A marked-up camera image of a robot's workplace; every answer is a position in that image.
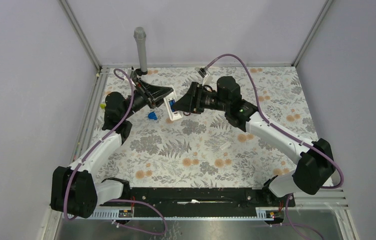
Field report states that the purple cable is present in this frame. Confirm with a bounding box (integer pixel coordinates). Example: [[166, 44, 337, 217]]
[[199, 53, 345, 190], [63, 68, 136, 222]]

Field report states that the white battery cover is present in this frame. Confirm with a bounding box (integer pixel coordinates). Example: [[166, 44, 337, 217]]
[[220, 142, 231, 151]]

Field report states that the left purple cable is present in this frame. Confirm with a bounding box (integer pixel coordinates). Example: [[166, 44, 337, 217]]
[[63, 68, 136, 222]]

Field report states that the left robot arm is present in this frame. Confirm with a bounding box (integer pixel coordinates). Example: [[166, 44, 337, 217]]
[[50, 78, 174, 219]]

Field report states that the blue plastic clip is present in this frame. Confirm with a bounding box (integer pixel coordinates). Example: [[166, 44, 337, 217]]
[[148, 112, 158, 121]]

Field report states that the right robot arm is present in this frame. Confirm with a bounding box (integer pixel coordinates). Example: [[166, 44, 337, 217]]
[[171, 76, 336, 206]]

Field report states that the floral table mat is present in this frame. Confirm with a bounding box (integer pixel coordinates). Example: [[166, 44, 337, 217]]
[[94, 67, 318, 188]]

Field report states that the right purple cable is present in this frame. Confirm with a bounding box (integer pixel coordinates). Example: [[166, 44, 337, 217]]
[[199, 53, 345, 190]]

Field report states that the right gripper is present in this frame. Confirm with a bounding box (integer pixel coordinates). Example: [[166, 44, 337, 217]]
[[171, 81, 229, 115]]

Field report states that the light blue battery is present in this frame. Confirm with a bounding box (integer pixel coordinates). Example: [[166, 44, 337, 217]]
[[169, 99, 176, 113]]

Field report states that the grey microphone on stand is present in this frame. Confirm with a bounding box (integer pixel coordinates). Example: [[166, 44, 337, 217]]
[[134, 26, 148, 75]]

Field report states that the white AC remote control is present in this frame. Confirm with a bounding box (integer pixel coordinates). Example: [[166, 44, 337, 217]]
[[164, 91, 183, 122]]

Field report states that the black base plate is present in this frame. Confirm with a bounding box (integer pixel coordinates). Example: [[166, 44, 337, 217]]
[[99, 187, 296, 219]]

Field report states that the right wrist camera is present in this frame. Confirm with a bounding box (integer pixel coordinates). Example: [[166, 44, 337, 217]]
[[198, 67, 213, 86]]

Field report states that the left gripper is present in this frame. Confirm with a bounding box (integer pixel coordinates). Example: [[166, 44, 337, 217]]
[[122, 79, 174, 120]]

